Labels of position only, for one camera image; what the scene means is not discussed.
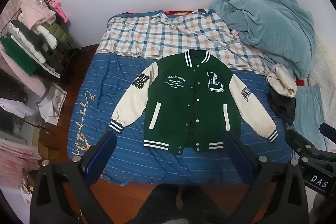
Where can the white puffer jacket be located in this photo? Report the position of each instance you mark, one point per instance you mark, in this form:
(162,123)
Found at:
(31,43)

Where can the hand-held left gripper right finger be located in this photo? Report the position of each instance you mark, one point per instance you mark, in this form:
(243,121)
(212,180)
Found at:
(236,153)

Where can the bright pink cloth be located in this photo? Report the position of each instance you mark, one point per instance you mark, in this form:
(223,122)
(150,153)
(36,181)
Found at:
(59,10)

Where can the olive green puffer jacket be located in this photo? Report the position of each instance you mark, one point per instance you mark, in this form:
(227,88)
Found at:
(56,32)

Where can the blue and plaid bed sheet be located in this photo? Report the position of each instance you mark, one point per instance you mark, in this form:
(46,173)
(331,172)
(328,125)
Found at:
(105,87)

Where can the pink lace cloth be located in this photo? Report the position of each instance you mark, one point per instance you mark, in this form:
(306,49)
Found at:
(15,158)

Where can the red under-sheet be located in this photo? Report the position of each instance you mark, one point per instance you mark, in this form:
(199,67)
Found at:
(174,13)

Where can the light blue towel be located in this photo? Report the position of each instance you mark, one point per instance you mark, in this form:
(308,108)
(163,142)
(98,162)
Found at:
(309,113)

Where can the pale pink sweater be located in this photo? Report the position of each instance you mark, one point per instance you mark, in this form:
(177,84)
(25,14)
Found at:
(39,12)

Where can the white quilted blanket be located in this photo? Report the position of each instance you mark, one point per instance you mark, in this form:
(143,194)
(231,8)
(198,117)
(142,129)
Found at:
(324,69)

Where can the cream garment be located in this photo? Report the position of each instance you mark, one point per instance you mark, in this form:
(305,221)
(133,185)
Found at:
(282,79)

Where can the dark green garment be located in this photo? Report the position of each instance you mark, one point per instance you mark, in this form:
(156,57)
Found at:
(18,56)

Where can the green varsity jacket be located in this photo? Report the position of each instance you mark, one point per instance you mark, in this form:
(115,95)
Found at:
(178,108)

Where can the white shirt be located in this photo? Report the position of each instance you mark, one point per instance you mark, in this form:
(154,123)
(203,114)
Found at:
(14,108)

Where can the teal duvet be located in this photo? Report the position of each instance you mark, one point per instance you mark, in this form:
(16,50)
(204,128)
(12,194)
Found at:
(273,24)

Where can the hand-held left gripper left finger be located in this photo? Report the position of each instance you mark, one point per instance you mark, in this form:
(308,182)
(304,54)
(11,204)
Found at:
(102,155)

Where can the pink fluffy blanket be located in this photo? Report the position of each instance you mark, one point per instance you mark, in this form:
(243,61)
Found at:
(21,79)

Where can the white embroidered bag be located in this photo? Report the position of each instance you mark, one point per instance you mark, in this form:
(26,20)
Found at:
(53,104)

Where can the white packet with red print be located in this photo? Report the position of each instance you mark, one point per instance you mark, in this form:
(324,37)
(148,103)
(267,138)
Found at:
(26,195)

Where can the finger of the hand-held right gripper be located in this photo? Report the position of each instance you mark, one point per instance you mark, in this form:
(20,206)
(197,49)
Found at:
(329,130)
(299,142)

